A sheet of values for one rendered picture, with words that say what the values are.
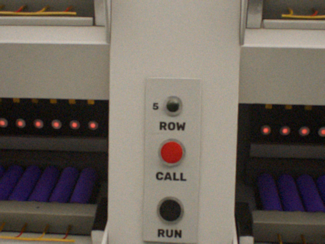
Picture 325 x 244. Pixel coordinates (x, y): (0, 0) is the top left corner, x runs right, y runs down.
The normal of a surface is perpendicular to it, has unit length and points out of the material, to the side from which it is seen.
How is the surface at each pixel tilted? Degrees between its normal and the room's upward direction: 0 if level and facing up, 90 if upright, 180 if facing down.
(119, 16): 90
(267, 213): 21
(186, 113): 90
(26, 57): 111
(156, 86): 90
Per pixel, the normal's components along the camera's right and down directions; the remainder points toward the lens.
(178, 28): -0.07, 0.08
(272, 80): -0.07, 0.44
